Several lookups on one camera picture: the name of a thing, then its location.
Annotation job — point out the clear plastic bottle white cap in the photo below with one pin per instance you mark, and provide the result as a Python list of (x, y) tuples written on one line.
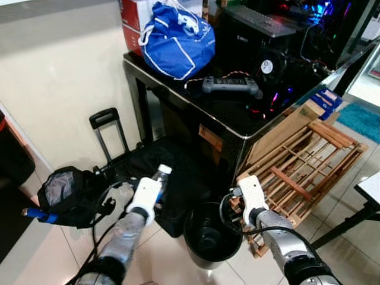
[(161, 177)]

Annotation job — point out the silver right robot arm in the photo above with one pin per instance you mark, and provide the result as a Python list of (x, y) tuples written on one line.
[(285, 240)]

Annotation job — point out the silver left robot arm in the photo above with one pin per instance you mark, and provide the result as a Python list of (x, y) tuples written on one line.
[(122, 237)]

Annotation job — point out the black round rubbish bin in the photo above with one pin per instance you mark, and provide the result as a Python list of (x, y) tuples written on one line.
[(208, 237)]

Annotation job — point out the wooden slatted rack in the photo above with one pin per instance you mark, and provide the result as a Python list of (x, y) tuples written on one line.
[(303, 166)]

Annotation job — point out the black backpack with grey mesh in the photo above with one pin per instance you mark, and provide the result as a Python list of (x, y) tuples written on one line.
[(77, 208)]

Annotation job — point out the brown cardboard sheet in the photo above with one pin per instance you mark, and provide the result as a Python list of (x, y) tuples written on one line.
[(276, 133)]

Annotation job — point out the black glossy table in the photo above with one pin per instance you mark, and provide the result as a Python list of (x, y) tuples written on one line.
[(237, 117)]

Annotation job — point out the grey handheld controller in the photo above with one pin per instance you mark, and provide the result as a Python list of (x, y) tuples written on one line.
[(228, 86)]

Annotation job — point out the white table with black legs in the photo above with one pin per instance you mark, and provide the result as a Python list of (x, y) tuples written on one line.
[(371, 187)]

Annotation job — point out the blue printed carton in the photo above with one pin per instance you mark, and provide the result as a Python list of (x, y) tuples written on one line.
[(328, 100)]

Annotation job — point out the teal rug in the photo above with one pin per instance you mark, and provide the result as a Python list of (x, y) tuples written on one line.
[(362, 122)]

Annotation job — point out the black seat with red trim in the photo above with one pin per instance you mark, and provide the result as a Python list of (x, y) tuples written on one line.
[(12, 160)]

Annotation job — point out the black box with fan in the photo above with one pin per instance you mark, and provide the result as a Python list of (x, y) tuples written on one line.
[(255, 41)]

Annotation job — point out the red and white box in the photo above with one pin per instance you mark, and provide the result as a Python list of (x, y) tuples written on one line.
[(129, 18)]

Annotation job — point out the glass computer case with lights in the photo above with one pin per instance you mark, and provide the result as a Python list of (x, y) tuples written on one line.
[(332, 32)]

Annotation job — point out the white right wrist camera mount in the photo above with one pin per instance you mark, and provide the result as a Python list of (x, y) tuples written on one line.
[(252, 193)]

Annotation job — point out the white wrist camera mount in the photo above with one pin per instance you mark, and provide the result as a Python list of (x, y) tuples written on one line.
[(252, 193), (144, 193)]

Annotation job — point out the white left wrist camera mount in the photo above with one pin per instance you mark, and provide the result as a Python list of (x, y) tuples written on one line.
[(144, 193)]

